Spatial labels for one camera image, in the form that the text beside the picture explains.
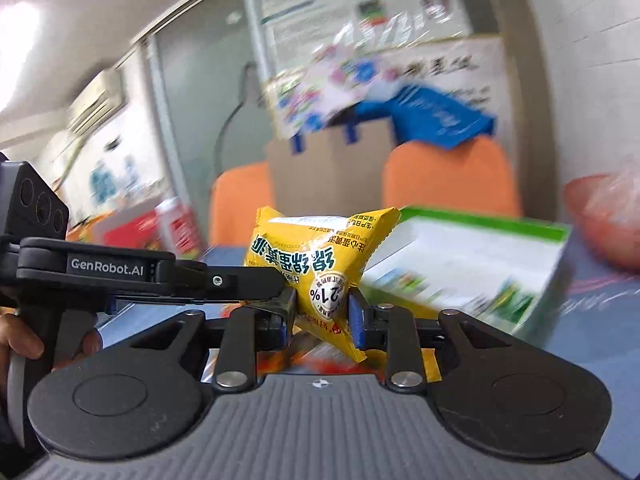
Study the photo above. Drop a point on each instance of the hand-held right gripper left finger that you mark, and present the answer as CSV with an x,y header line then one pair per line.
x,y
280,327

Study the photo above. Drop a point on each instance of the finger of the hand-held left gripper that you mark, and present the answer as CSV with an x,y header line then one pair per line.
x,y
225,280

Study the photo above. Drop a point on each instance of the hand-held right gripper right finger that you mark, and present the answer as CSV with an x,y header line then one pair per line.
x,y
355,322

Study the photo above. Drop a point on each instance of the yellow snack packet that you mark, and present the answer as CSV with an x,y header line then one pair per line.
x,y
305,265

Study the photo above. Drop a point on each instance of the green cardboard box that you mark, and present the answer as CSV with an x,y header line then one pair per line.
x,y
460,265

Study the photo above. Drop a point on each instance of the person's left hand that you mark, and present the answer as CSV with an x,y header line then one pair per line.
x,y
20,337

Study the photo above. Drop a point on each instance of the red and white carton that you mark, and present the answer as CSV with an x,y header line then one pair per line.
x,y
177,227

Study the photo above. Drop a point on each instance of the orange chair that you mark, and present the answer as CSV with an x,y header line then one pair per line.
x,y
240,205
450,180

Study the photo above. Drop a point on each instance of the red printed box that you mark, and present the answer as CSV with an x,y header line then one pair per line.
x,y
130,230

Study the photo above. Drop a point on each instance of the blue water bottle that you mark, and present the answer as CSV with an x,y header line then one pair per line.
x,y
131,171

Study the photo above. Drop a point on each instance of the brown cardboard sheet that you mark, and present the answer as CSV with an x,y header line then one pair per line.
x,y
330,170

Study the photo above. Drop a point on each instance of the white air conditioner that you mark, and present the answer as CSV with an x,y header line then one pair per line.
x,y
97,102

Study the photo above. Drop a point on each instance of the floral printed bag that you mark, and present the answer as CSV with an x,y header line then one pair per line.
x,y
320,85

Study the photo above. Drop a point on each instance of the blue tote bag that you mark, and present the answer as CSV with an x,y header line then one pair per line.
x,y
430,115

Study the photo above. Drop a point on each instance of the blue checked tablecloth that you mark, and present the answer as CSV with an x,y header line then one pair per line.
x,y
600,360

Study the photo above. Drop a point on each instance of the pink plastic bowl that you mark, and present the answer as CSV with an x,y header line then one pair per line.
x,y
600,230

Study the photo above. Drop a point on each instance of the white sign board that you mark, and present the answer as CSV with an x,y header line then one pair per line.
x,y
480,75

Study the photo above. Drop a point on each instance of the clear plastic bag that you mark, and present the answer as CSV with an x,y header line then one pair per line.
x,y
617,190

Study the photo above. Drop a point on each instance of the green header wall poster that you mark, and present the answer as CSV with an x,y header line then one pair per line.
x,y
300,15

